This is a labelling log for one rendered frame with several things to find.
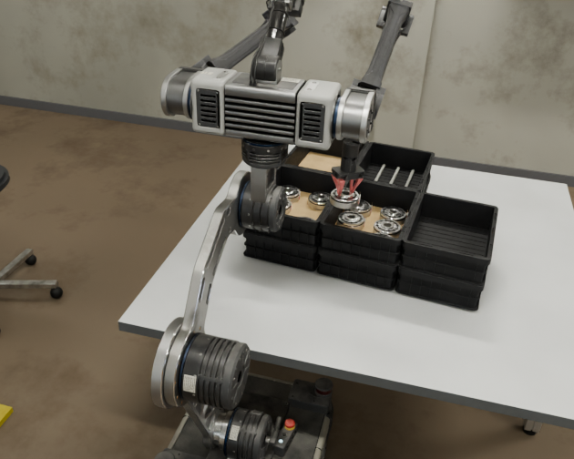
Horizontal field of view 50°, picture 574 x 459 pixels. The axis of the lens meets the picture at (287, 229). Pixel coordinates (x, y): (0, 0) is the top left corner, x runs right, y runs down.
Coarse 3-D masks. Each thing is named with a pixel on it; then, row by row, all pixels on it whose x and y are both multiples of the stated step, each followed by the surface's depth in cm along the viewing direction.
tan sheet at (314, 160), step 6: (306, 156) 292; (312, 156) 292; (318, 156) 292; (324, 156) 293; (330, 156) 293; (306, 162) 286; (312, 162) 286; (318, 162) 286; (324, 162) 287; (330, 162) 287; (336, 162) 287; (318, 168) 281; (324, 168) 281; (330, 168) 281
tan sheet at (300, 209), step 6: (300, 192) 261; (306, 192) 261; (300, 198) 257; (306, 198) 257; (294, 204) 252; (300, 204) 252; (306, 204) 252; (294, 210) 247; (300, 210) 248; (306, 210) 248; (312, 210) 248; (318, 210) 248; (300, 216) 244; (306, 216) 244; (312, 216) 244; (318, 216) 244
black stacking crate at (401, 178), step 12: (372, 156) 287; (384, 156) 284; (396, 156) 282; (408, 156) 280; (420, 156) 278; (372, 168) 283; (384, 168) 284; (408, 168) 284; (420, 168) 282; (384, 180) 274; (396, 180) 274; (420, 180) 275
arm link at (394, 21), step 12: (396, 0) 192; (396, 12) 191; (408, 12) 194; (396, 24) 190; (384, 36) 188; (396, 36) 191; (384, 48) 187; (372, 60) 186; (384, 60) 186; (372, 72) 184; (360, 84) 185; (372, 84) 183
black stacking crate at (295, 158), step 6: (336, 144) 290; (342, 144) 289; (300, 150) 281; (306, 150) 291; (312, 150) 296; (318, 150) 295; (324, 150) 294; (330, 150) 293; (336, 150) 292; (360, 150) 287; (294, 156) 275; (300, 156) 283; (336, 156) 293; (288, 162) 268; (294, 162) 277; (300, 162) 285
